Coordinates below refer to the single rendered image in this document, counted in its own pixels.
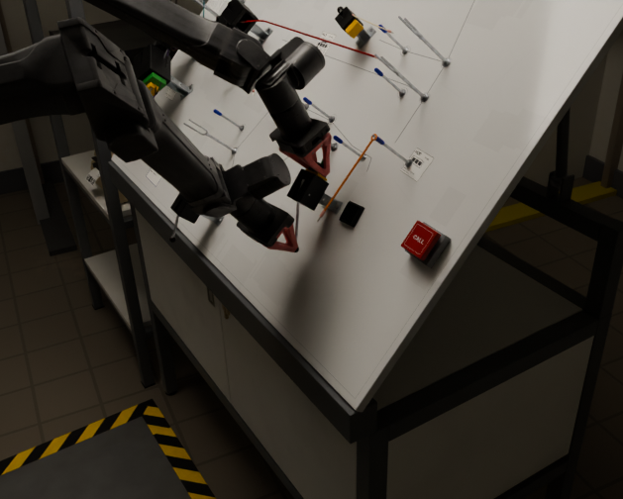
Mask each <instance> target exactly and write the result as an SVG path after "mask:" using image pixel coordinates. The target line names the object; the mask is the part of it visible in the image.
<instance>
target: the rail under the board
mask: <svg viewBox="0 0 623 499"><path fill-rule="evenodd" d="M108 166H109V171H110V176H111V181H112V183H113V184H114V185H115V186H116V187H117V188H118V190H119V191H120V192H121V193H122V194H123V195H124V196H125V197H126V198H127V199H128V201H129V202H130V203H131V204H132V205H133V206H134V207H135V208H136V209H137V210H138V211H139V213H140V214H141V215H142V216H143V217H144V218H145V219H146V220H147V221H148V222H149V224H150V225H151V226H152V227H153V228H154V229H155V230H156V231H157V232H158V234H159V235H160V236H161V237H162V238H163V239H164V240H165V241H166V242H167V243H168V245H169V246H170V247H171V248H172V249H173V250H174V251H175V252H176V253H177V254H178V256H179V257H180V258H181V259H182V260H183V261H184V262H185V263H186V264H187V265H188V267H189V268H190V269H191V270H192V271H193V272H194V273H195V274H196V275H197V276H198V277H199V279H200V280H201V281H202V282H203V283H204V284H205V285H206V286H207V287H208V288H209V290H210V291H211V292H212V293H213V294H214V295H215V296H216V297H217V298H218V299H219V301H220V302H221V303H222V304H223V305H224V306H225V307H226V308H227V309H228V310H229V312H230V313H231V314H232V315H233V316H234V317H235V318H236V319H237V320H238V321H239V323H240V324H241V325H242V326H243V327H244V328H245V329H246V330H247V331H248V332H249V333H250V335H251V336H252V337H253V338H254V339H255V340H256V341H257V342H258V343H259V344H260V346H261V347H262V348H263V349H264V350H265V351H266V352H267V353H268V354H269V356H270V357H271V358H272V359H273V360H274V361H275V362H276V363H277V364H278V365H279V367H280V368H281V369H282V370H283V371H284V372H285V373H286V374H287V375H288V376H289V378H290V379H291V380H292V381H293V382H294V383H295V384H296V385H297V386H298V387H299V389H300V390H301V391H302V392H303V393H304V394H305V395H306V396H307V397H308V398H309V399H310V401H311V402H312V403H313V404H314V405H315V406H316V407H317V408H318V409H319V410H320V412H321V413H322V414H323V415H324V416H325V417H326V418H327V419H328V420H329V421H330V423H331V424H332V425H333V426H334V427H335V428H336V429H337V430H338V431H339V432H340V434H341V435H342V436H343V437H344V438H345V439H346V440H347V441H348V442H349V443H350V444H352V443H354V442H356V441H358V440H360V439H362V438H364V437H366V436H368V435H370V434H372V433H374V432H376V430H377V402H376V401H375V400H374V399H373V398H371V400H370V401H369V403H368V404H367V406H366V407H365V409H364V410H363V412H358V411H356V410H355V409H354V408H353V407H352V406H351V405H350V404H349V403H348V402H347V401H346V400H345V399H344V398H343V397H342V396H341V395H340V394H339V393H338V392H337V391H336V390H335V389H334V388H333V387H332V386H331V385H330V384H329V383H328V382H327V381H326V380H325V379H324V378H323V376H322V375H321V374H320V373H319V372H318V371H317V370H316V369H315V368H314V367H313V366H312V365H311V364H310V363H309V362H308V361H307V360H306V359H305V358H304V357H303V356H302V355H301V354H300V353H299V352H298V351H297V350H296V349H295V348H294V347H293V346H292V345H291V344H290V343H289V341H288V340H287V339H286V338H285V337H284V336H283V335H282V334H281V333H280V332H279V331H278V330H277V329H276V328H275V327H274V326H273V325H272V324H271V323H270V322H269V321H268V320H267V319H266V318H265V317H264V316H263V315H262V314H261V313H260V312H259V311H258V310H257V309H256V307H255V306H254V305H253V304H252V303H251V302H250V301H249V300H248V299H247V298H246V297H245V296H244V295H243V294H242V293H241V292H240V291H239V290H238V289H237V288H236V287H235V286H234V285H233V284H232V283H231V282H230V281H229V280H228V279H227V278H226V277H225V276H224V275H223V274H222V272H221V271H220V270H219V269H218V268H217V267H216V266H215V265H214V264H213V263H212V262H211V261H210V260H209V259H208V258H207V257H206V256H205V255H204V254H203V253H202V252H201V251H200V250H199V249H198V248H197V247H196V246H195V245H194V244H193V243H192V242H191V241H190V240H189V239H188V238H187V236H185V235H184V234H183V233H182V232H181V231H180V230H179V229H178V228H177V227H176V232H175V237H176V241H175V242H174V243H172V242H171V241H170V240H169V238H170V237H171V236H172V234H173V230H174V224H173V223H172V222H171V221H170V220H169V219H168V218H167V216H166V215H165V214H164V213H163V212H162V211H161V210H160V209H159V208H158V207H157V206H156V205H155V204H154V202H153V201H152V200H151V199H150V198H149V197H148V196H147V195H146V194H145V193H144V192H143V191H142V190H141V189H140V188H139V187H138V186H137V185H136V184H135V183H134V182H133V181H132V180H131V179H130V178H129V177H128V176H127V175H126V174H125V173H124V172H123V171H122V170H121V169H120V167H119V166H118V165H117V164H116V163H115V162H114V161H113V160H111V161H108Z"/></svg>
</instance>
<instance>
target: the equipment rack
mask: <svg viewBox="0 0 623 499"><path fill-rule="evenodd" d="M23 4H24V8H25V13H26V17H27V21H28V26H29V30H30V34H31V39H32V43H33V44H35V43H38V42H40V41H41V40H42V39H43V38H44V33H43V28H42V24H41V19H40V15H39V10H38V5H37V1H36V0H23ZM65 4H66V9H67V14H68V19H72V18H77V17H80V18H82V19H83V20H84V21H86V19H85V14H84V8H83V3H82V0H65ZM50 120H51V125H52V132H53V137H54V141H55V145H56V150H57V154H58V158H59V163H60V167H61V171H62V176H63V180H64V184H65V189H66V193H67V197H68V202H69V206H70V210H71V215H72V219H73V223H74V228H75V231H76V235H77V240H78V244H79V248H80V253H81V257H82V261H83V266H84V270H85V274H86V279H87V283H88V287H89V292H90V296H91V300H92V306H93V308H94V310H97V309H100V308H103V307H104V305H103V301H102V297H101V292H100V288H101V290H102V291H103V293H104V294H105V296H106V297H107V299H108V300H109V302H110V303H111V305H112V306H113V307H114V309H115V310H116V312H117V313H118V315H119V316H120V318H121V319H122V321H123V322H124V324H125V325H126V327H127V328H128V330H129V331H130V333H131V334H132V336H133V340H134V345H135V350H136V355H137V360H138V365H139V370H140V375H141V379H142V381H141V383H142V384H143V386H144V387H145V389H146V388H148V387H151V386H153V385H156V384H155V381H154V376H153V371H152V366H151V360H150V355H149V350H148V344H147V339H148V338H151V337H153V336H154V332H153V327H152V326H150V327H147V328H144V327H146V326H149V325H151V324H152V321H151V316H150V310H149V305H148V299H147V293H146V288H145V282H144V278H143V272H142V267H141V261H140V256H139V250H138V245H137V244H132V245H128V239H127V234H126V229H129V228H132V227H134V223H133V217H132V216H130V217H126V218H123V217H125V216H129V215H132V212H131V206H130V202H129V201H128V202H126V203H121V202H120V197H119V192H118V188H117V187H116V186H115V185H114V184H113V183H112V181H111V176H110V171H109V166H108V161H111V160H112V159H111V158H112V155H111V152H110V151H109V150H108V147H107V143H106V142H102V141H99V140H98V139H97V138H96V137H95V135H94V132H93V130H92V127H91V125H90V128H91V133H92V138H93V143H94V147H95V150H91V151H87V152H82V153H78V154H74V155H70V153H69V148H68V144H67V139H66V135H65V130H64V126H63V121H62V117H61V115H51V116H50ZM94 152H96V157H97V162H98V167H99V172H100V177H101V182H102V187H103V189H102V188H101V187H100V186H99V185H98V184H97V183H94V185H93V187H92V186H91V185H90V184H89V183H88V182H87V181H86V180H85V178H86V177H87V175H88V173H89V172H90V171H91V161H92V160H93V159H92V157H93V156H95V155H94ZM77 185H78V187H79V188H80V189H81V190H82V192H83V193H84V194H85V195H86V197H87V198H88V199H89V200H90V202H91V203H92V204H93V205H94V207H95V208H96V209H97V210H98V211H99V213H100V214H101V215H102V216H103V218H104V219H105V220H106V221H107V223H108V224H109V225H110V226H111V231H112V236H113V241H114V246H115V249H114V250H111V251H107V252H104V253H101V254H98V255H94V256H92V251H91V247H90V242H89V239H88V234H87V230H86V225H85V221H84V216H83V212H82V207H81V203H80V198H79V194H78V189H77ZM99 287H100V288H99Z"/></svg>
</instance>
